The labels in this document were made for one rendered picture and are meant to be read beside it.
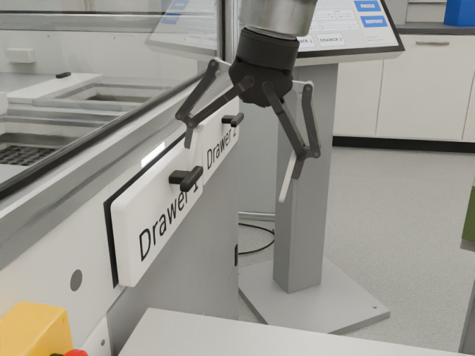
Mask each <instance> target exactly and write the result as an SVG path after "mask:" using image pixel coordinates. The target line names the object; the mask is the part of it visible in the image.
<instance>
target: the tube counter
mask: <svg viewBox="0 0 475 356"><path fill-rule="evenodd" d="M319 7H351V5H350V3H349V0H318V1H317V4H316V7H315V8H319Z"/></svg>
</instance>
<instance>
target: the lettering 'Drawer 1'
mask: <svg viewBox="0 0 475 356"><path fill-rule="evenodd" d="M197 189H198V186H197V183H195V190H194V193H195V191H196V190H197ZM181 195H182V199H181V201H180V196H181ZM183 199H184V194H183V192H181V193H180V195H179V198H178V208H179V210H180V211H181V210H182V209H183V208H184V204H183V206H182V207H181V208H180V203H181V202H182V201H183ZM176 202H177V199H175V211H174V207H173V203H172V204H171V215H170V211H169V208H168V209H167V210H168V217H169V221H170V224H171V223H172V212H173V215H174V219H175V218H176ZM162 218H164V221H163V222H162V223H161V225H160V236H163V234H164V232H165V231H166V230H167V229H166V218H165V214H162V215H161V217H160V220H159V222H160V221H161V219H162ZM164 223H165V227H164V230H163V232H161V227H162V226H163V224H164ZM157 224H158V221H157V222H156V223H155V226H153V241H154V246H155V244H156V236H155V229H156V225H157ZM145 232H147V233H148V240H149V243H148V250H147V252H146V253H145V255H143V246H142V236H143V234H144V233H145ZM139 239H140V247H141V262H142V261H143V260H144V259H145V257H146V256H147V254H148V252H149V250H150V247H151V233H150V230H149V229H148V228H146V229H145V230H144V231H143V232H142V233H141V234H140V235H139Z"/></svg>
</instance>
